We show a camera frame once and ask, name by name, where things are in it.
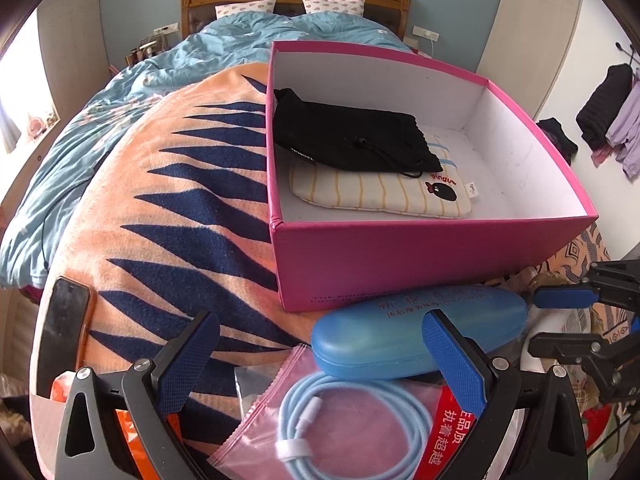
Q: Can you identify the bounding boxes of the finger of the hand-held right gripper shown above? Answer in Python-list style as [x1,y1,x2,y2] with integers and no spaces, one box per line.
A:
[532,260,640,311]
[529,332,640,402]

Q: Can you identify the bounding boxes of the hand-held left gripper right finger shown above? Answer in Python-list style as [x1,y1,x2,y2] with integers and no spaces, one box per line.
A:
[421,309,591,480]

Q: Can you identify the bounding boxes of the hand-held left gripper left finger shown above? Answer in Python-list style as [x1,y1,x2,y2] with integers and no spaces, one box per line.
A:
[52,310,222,480]

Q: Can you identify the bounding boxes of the blue glasses case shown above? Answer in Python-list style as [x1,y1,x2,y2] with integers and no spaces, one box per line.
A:
[311,285,528,377]

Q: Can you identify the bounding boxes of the pink cardboard box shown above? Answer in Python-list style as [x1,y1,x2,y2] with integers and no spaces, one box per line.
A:
[265,41,599,312]

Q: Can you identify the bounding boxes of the striped zipper pouch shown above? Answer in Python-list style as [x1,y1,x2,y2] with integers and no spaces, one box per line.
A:
[290,132,478,219]

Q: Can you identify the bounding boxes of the black drawstring pouch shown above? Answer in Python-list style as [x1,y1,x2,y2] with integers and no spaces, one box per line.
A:
[273,88,443,179]

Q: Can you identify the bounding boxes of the white lotion bottle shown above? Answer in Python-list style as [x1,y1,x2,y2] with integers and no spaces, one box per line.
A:
[520,305,591,376]

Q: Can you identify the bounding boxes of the red packet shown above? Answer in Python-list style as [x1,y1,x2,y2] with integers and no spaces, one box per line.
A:
[412,385,483,480]

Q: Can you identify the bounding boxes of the orange snack packet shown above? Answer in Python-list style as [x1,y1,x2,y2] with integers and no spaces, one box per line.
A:
[50,372,183,480]

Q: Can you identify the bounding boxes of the smartphone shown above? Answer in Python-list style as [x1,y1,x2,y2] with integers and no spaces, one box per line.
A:
[36,276,97,401]

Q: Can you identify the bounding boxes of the dark clothes pile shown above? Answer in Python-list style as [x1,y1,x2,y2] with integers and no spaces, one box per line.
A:
[537,117,580,166]

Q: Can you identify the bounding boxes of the orange patterned blanket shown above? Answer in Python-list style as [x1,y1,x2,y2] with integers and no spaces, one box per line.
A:
[30,62,621,461]

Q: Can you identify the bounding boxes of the black jacket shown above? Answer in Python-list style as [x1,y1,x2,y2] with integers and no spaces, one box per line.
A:
[576,64,633,153]

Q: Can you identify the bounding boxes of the black coat hooks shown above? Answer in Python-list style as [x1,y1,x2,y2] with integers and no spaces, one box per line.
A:
[615,42,640,68]

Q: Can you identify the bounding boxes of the bedside bottles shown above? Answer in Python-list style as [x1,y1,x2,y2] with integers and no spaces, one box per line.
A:
[125,35,163,66]

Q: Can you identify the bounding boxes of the blue floral duvet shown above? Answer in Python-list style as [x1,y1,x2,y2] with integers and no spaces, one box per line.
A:
[0,12,416,291]

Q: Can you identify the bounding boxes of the white spotted pillow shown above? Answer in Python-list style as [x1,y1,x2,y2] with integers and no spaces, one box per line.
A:
[215,0,277,18]
[302,0,366,16]

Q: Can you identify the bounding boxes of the blue cable in pink bag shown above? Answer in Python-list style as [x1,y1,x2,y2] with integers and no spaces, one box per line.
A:
[207,344,481,480]

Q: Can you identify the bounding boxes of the light blue charging cable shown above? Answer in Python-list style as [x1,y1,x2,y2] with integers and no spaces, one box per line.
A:
[275,372,433,480]

